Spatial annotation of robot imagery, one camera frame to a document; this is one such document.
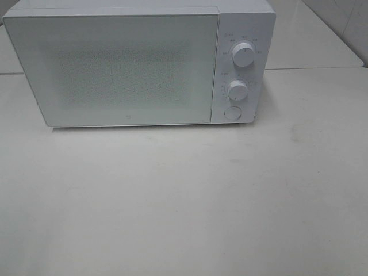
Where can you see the white timer knob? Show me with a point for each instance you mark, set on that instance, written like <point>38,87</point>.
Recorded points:
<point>237,90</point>

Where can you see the upper white power knob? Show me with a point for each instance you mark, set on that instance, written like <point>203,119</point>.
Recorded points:
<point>243,54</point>

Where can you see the white microwave oven body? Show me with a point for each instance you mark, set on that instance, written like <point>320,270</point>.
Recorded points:
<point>238,21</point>

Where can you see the round door release button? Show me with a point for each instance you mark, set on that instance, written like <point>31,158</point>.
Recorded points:
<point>233,113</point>

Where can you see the white microwave door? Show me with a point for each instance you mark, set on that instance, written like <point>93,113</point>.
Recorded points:
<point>115,71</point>

